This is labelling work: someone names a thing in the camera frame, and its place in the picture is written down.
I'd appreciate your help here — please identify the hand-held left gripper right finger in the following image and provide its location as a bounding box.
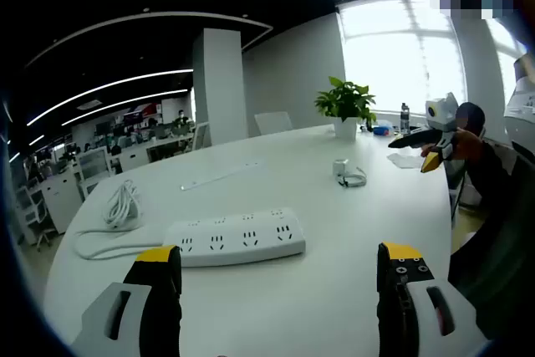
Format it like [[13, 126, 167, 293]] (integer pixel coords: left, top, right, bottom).
[[375, 242, 490, 357]]

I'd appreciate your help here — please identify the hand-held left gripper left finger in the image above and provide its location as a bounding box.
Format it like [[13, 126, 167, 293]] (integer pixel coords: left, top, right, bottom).
[[70, 244, 184, 357]]

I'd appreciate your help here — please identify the white power strip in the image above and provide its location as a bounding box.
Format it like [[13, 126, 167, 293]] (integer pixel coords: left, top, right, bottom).
[[162, 207, 307, 268]]

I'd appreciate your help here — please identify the white desk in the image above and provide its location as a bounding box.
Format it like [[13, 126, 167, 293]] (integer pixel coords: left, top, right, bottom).
[[43, 122, 455, 357]]

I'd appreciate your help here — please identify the white flush desk socket panel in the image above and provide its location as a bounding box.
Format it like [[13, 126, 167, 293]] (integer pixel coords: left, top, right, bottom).
[[180, 160, 268, 191]]

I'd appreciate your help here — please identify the person's right hand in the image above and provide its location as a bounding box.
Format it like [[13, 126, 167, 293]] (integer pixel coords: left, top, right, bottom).
[[420, 130, 482, 161]]

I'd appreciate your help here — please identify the white paper sheet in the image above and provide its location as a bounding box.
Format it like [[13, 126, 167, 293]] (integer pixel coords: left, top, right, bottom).
[[386, 151, 425, 169]]

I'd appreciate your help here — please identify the green potted plant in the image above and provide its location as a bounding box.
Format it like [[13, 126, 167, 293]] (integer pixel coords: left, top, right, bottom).
[[313, 75, 377, 141]]

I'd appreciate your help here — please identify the white chest device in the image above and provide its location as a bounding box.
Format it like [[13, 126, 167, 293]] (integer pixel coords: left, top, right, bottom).
[[503, 51, 535, 153]]

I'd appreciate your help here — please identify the person in black sleeve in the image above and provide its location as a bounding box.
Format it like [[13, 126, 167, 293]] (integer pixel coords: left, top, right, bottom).
[[447, 189, 535, 341]]

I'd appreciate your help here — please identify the white mesh office chair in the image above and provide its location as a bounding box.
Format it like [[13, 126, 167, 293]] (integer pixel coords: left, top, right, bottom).
[[190, 121, 212, 151]]

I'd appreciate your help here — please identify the white power strip cable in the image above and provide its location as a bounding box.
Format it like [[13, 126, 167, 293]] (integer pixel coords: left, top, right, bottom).
[[74, 179, 169, 261]]

